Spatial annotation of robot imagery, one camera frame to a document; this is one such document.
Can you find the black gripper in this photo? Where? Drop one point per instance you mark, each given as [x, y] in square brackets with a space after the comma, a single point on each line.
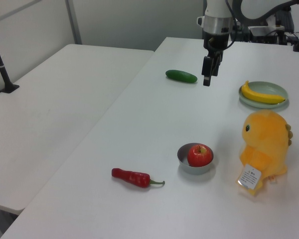
[216, 44]

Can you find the yellow banana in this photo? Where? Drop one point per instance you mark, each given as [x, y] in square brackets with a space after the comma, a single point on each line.
[259, 96]

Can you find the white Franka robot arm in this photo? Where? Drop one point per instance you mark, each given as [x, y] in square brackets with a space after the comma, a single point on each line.
[218, 15]

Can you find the pale green plastic plate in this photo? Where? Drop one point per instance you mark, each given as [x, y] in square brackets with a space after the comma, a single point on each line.
[269, 87]

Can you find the green cucumber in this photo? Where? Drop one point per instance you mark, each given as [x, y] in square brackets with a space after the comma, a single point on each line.
[180, 76]

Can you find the black electronics box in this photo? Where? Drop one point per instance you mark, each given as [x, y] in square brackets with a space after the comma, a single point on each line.
[261, 31]

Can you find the red apple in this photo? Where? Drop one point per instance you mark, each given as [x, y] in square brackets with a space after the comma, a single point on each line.
[199, 155]

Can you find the orange dinosaur plush toy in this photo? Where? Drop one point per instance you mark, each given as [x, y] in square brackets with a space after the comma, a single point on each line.
[264, 139]

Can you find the grey round bowl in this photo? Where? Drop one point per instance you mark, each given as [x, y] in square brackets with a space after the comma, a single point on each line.
[195, 170]

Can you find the white plush toy tag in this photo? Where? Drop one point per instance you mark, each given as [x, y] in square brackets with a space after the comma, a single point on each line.
[249, 176]

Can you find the red chili pepper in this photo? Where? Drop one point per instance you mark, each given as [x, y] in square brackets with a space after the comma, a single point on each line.
[132, 177]

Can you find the black pole with foot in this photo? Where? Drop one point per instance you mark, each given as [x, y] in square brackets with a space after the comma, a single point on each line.
[2, 72]

